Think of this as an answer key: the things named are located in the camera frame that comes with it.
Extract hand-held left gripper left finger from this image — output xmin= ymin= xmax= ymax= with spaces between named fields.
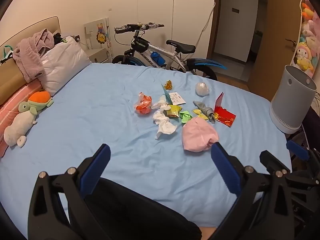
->
xmin=27 ymin=144 xmax=112 ymax=240

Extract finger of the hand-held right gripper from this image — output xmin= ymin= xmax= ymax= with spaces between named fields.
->
xmin=287 ymin=139 xmax=320 ymax=161
xmin=259 ymin=151 xmax=320 ymax=189

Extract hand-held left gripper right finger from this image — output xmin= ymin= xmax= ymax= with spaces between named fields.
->
xmin=211 ymin=142 xmax=297 ymax=240

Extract pink cloth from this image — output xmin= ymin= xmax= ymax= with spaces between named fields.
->
xmin=182 ymin=117 xmax=219 ymax=152

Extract red and gold envelope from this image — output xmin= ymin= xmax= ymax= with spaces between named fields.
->
xmin=214 ymin=106 xmax=237 ymax=128

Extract grey sock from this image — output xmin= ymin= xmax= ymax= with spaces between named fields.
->
xmin=193 ymin=101 xmax=216 ymax=123

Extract green yellow hair bows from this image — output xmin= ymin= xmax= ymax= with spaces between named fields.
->
xmin=192 ymin=108 xmax=209 ymax=120

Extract green paper scrap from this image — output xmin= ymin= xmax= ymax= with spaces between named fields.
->
xmin=179 ymin=110 xmax=193 ymax=124

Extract red card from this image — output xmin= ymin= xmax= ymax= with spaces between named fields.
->
xmin=215 ymin=92 xmax=225 ymax=109

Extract large white tissue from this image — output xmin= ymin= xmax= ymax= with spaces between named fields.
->
xmin=152 ymin=109 xmax=178 ymax=140

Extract yellow snack packet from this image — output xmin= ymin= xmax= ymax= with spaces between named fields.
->
xmin=166 ymin=104 xmax=182 ymax=118

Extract orange plastic bag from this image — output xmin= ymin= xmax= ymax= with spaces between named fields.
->
xmin=135 ymin=92 xmax=153 ymax=115

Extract clear plastic wrap ball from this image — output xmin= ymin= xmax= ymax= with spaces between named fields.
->
xmin=195 ymin=81 xmax=210 ymax=97

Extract white instruction card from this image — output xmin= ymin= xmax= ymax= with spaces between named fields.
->
xmin=169 ymin=92 xmax=186 ymax=105

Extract teal card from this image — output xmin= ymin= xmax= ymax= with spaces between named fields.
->
xmin=161 ymin=84 xmax=174 ymax=105

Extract light blue bed sheet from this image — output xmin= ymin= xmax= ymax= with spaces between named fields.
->
xmin=0 ymin=62 xmax=293 ymax=240

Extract person's leg in black pants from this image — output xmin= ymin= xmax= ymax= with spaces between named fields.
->
xmin=84 ymin=177 xmax=218 ymax=240

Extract turtle plush toy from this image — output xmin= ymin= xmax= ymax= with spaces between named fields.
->
xmin=4 ymin=91 xmax=54 ymax=148

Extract bundle of plush toys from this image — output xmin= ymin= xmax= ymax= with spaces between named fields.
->
xmin=290 ymin=0 xmax=320 ymax=78

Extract pink striped pillow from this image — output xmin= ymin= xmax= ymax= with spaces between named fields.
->
xmin=0 ymin=81 xmax=44 ymax=158

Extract white pillow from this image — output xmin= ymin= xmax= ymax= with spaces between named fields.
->
xmin=40 ymin=36 xmax=92 ymax=97

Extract wooden door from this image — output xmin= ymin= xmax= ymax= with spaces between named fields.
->
xmin=247 ymin=0 xmax=303 ymax=98

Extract white nightstand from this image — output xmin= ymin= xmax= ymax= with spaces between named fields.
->
xmin=87 ymin=48 xmax=112 ymax=64

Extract white and blue bicycle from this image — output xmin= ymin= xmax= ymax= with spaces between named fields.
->
xmin=112 ymin=23 xmax=227 ymax=81

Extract blue water bottle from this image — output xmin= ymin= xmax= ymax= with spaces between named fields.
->
xmin=150 ymin=51 xmax=165 ymax=65

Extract mauve fleece garment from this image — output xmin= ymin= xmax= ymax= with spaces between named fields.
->
xmin=12 ymin=29 xmax=55 ymax=82

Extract black bag with green charm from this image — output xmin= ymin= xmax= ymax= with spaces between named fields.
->
xmin=52 ymin=32 xmax=68 ymax=44

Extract white board with lion sticker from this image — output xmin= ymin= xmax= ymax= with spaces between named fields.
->
xmin=84 ymin=17 xmax=112 ymax=50

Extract beige headboard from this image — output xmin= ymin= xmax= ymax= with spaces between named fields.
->
xmin=0 ymin=16 xmax=60 ymax=52

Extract white wardrobe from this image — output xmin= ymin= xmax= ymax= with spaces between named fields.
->
xmin=110 ymin=0 xmax=216 ymax=64

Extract metal door handle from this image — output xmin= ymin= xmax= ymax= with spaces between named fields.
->
xmin=286 ymin=39 xmax=297 ymax=53

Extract black bicycle frame bag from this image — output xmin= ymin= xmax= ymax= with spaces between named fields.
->
xmin=131 ymin=37 xmax=150 ymax=52

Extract white bag with green handles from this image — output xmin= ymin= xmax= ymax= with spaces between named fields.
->
xmin=0 ymin=45 xmax=15 ymax=63

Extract white wall cable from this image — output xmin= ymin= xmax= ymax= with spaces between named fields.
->
xmin=195 ymin=1 xmax=216 ymax=48

